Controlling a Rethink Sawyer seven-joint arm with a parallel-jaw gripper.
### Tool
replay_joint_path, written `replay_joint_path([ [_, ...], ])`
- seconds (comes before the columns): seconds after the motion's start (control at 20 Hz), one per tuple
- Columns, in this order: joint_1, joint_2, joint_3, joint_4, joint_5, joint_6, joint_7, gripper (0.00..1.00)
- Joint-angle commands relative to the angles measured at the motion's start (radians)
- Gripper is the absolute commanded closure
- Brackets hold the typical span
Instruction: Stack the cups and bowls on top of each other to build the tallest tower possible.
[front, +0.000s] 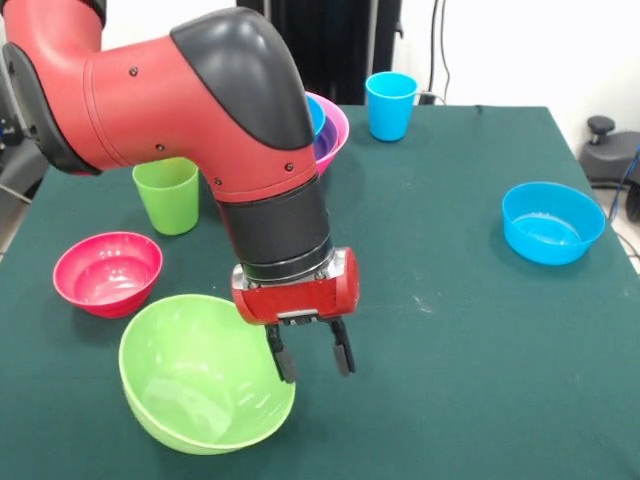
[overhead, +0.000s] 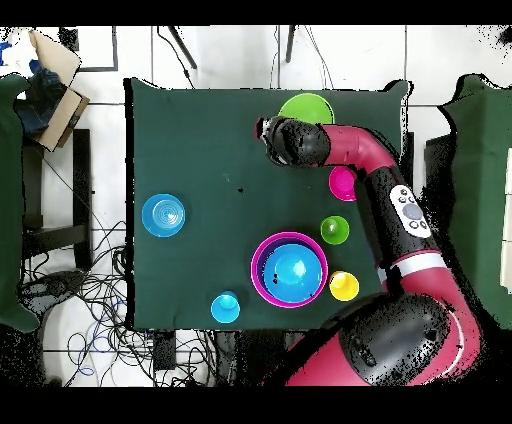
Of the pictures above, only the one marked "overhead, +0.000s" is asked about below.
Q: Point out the cardboard box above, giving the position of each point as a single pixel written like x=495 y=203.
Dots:
x=56 y=56

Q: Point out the grey pedestal foot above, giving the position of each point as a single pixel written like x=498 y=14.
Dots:
x=56 y=282

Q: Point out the yellow cup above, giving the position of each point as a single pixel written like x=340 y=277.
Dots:
x=344 y=287

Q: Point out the large pink bowl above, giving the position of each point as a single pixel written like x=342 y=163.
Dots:
x=253 y=268

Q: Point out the green cup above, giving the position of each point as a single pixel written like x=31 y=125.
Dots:
x=339 y=236

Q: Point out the large blue bowl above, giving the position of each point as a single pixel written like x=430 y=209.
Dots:
x=292 y=272

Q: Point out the green cloth side table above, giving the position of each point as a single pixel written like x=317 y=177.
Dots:
x=480 y=160
x=10 y=200

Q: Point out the dark green tablecloth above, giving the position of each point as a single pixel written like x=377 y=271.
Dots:
x=180 y=140

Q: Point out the black tripod leg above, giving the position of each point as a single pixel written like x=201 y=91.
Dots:
x=290 y=44
x=182 y=47

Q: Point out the small pink bowl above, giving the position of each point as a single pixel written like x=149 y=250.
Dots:
x=340 y=184

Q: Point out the black floor box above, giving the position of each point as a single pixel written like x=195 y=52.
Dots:
x=164 y=352

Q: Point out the black chair frame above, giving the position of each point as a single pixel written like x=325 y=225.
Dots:
x=408 y=152
x=82 y=180

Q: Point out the dark blue bag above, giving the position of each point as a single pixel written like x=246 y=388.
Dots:
x=40 y=104

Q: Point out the blue cup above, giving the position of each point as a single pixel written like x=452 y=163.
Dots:
x=226 y=308

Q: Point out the purple bowl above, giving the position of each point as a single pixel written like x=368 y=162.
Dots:
x=260 y=260

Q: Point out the black square frame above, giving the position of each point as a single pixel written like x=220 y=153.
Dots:
x=115 y=48

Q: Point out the green bowl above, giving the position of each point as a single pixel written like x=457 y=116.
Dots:
x=306 y=108

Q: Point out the small translucent blue bowl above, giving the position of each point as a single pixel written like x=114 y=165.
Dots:
x=162 y=216

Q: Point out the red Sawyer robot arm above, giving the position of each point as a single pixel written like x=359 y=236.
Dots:
x=352 y=144

